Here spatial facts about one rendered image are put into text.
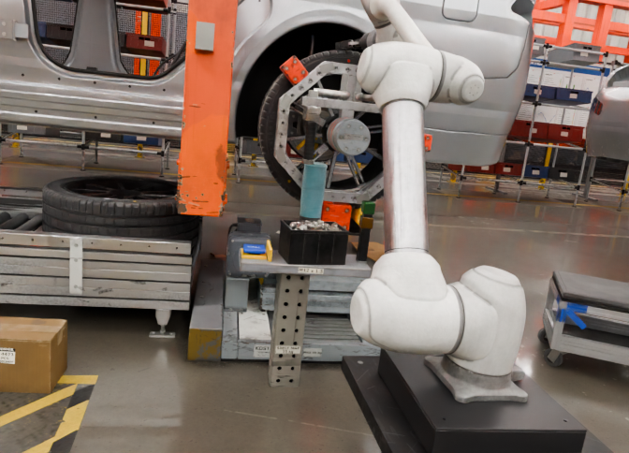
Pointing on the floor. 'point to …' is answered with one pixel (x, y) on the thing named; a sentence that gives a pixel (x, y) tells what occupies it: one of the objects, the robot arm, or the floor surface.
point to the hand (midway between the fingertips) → (342, 46)
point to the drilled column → (288, 329)
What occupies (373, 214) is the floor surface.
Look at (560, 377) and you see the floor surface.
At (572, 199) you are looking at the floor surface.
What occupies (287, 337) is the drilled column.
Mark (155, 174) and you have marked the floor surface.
